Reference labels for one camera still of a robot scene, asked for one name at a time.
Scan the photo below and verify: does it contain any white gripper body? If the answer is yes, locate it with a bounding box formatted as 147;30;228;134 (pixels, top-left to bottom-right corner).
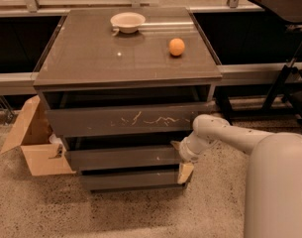
179;138;204;163

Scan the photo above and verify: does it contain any grey drawer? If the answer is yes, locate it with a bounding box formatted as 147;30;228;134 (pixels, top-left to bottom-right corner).
46;102;213;137
80;169;182;191
65;145;180;171

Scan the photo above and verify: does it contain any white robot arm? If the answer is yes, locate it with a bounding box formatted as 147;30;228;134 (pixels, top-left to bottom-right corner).
171;114;302;238

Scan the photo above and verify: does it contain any grey bottom drawer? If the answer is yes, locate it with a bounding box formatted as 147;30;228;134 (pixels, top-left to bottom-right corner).
80;169;182;191

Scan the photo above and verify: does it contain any grey drawer cabinet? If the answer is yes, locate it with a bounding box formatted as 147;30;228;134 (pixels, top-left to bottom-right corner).
34;8;221;177

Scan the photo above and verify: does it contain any grey top drawer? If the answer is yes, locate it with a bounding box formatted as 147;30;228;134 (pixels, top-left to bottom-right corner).
46;102;213;137

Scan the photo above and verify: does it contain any open cardboard box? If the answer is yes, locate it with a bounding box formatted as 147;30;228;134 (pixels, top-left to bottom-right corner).
1;96;74;177

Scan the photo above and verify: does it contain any orange fruit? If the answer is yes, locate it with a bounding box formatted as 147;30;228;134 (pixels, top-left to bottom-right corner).
168;38;185;57

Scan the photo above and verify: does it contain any black office chair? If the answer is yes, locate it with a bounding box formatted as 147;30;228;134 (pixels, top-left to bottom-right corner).
261;41;302;124

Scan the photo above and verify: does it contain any white bowl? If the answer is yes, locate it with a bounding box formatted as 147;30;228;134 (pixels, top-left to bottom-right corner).
110;12;146;34

